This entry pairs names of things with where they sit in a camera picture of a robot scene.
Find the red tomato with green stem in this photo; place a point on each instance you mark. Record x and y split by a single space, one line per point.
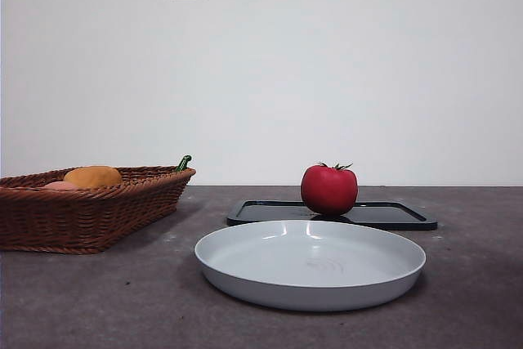
329 191

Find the green vegetable stem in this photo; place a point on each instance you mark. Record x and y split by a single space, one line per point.
184 162

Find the pale grey round plate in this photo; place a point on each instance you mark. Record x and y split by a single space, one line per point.
310 283

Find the black rectangular tray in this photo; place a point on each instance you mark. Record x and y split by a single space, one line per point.
388 214

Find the brown wicker basket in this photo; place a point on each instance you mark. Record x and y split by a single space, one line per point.
81 218

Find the pink vegetable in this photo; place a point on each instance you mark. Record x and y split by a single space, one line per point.
61 184

